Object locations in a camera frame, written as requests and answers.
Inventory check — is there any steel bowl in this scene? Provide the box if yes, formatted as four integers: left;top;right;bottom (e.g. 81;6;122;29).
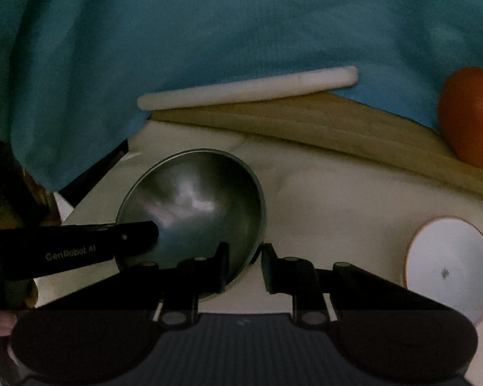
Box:
116;149;266;285

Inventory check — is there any white bowl red rim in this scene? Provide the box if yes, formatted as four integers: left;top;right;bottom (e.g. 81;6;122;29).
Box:
402;216;483;325

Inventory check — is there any cream table cloth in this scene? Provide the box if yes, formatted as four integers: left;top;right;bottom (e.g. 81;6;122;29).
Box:
35;119;483;386

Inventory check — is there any wooden cutting board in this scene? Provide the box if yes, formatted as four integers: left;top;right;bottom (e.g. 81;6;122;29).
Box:
151;92;483;196

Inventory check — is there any blue cloth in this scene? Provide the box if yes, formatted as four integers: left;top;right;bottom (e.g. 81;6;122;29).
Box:
0;0;483;191

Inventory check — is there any red tomato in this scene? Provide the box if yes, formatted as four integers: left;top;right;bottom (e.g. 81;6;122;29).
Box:
438;66;483;167

